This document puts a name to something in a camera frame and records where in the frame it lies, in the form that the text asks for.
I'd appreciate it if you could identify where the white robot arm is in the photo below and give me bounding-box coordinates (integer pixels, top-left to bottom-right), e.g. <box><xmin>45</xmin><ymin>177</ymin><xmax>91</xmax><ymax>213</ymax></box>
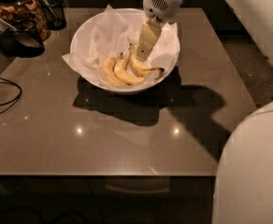
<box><xmin>149</xmin><ymin>8</ymin><xmax>273</xmax><ymax>224</ymax></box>

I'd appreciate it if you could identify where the black cable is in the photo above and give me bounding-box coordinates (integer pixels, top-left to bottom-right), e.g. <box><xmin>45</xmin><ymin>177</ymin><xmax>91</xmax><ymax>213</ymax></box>
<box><xmin>0</xmin><ymin>66</ymin><xmax>23</xmax><ymax>119</ymax></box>

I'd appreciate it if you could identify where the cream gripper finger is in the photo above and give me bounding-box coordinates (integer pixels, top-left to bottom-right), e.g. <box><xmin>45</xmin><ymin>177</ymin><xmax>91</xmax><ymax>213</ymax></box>
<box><xmin>136</xmin><ymin>19</ymin><xmax>162</xmax><ymax>61</ymax></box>

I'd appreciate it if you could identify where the yellow banana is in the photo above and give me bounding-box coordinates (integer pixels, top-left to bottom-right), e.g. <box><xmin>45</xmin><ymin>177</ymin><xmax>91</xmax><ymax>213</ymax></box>
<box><xmin>129</xmin><ymin>44</ymin><xmax>165</xmax><ymax>77</ymax></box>
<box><xmin>101</xmin><ymin>55</ymin><xmax>123</xmax><ymax>86</ymax></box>
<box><xmin>113</xmin><ymin>53</ymin><xmax>144</xmax><ymax>85</ymax></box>

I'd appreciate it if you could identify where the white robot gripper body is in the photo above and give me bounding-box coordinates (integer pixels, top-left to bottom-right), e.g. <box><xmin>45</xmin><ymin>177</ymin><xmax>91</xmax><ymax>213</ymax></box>
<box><xmin>143</xmin><ymin>0</ymin><xmax>183</xmax><ymax>22</ymax></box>

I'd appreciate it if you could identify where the black mesh pen holder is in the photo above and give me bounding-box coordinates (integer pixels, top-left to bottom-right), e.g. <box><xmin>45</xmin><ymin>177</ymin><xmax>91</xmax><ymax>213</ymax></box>
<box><xmin>41</xmin><ymin>0</ymin><xmax>66</xmax><ymax>31</ymax></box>

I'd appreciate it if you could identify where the white ceramic bowl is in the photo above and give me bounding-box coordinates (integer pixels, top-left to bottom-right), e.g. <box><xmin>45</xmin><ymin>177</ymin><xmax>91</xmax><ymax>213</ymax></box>
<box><xmin>64</xmin><ymin>7</ymin><xmax>180</xmax><ymax>94</ymax></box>

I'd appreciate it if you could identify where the white paper liner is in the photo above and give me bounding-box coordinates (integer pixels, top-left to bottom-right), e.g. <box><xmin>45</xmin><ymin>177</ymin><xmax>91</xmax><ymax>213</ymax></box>
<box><xmin>63</xmin><ymin>7</ymin><xmax>180</xmax><ymax>94</ymax></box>

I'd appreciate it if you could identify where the glass jar with snacks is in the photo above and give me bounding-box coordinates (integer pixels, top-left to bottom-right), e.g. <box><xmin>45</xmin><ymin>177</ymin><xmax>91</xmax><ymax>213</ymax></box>
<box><xmin>0</xmin><ymin>0</ymin><xmax>50</xmax><ymax>40</ymax></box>

